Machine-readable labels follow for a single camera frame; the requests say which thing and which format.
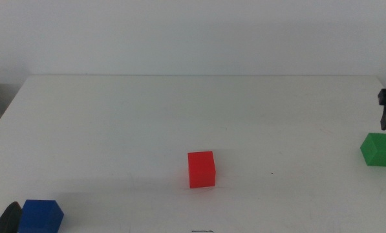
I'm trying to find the blue cube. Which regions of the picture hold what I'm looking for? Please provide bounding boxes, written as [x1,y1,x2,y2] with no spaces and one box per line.
[17,199,65,233]

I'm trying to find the green cube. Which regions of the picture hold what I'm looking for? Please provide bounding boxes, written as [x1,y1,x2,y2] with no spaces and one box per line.
[359,132,386,168]

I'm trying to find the red cube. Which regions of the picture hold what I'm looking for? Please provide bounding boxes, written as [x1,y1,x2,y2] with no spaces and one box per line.
[187,150,217,189]

